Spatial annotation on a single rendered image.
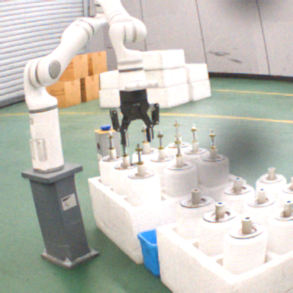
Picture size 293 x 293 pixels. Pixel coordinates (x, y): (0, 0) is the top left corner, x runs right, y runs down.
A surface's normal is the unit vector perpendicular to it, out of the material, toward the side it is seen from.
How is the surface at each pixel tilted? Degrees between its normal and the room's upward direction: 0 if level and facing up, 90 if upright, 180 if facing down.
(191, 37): 90
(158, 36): 90
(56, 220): 90
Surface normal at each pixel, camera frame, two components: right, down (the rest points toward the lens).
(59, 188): 0.81, 0.05
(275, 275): 0.36, 0.18
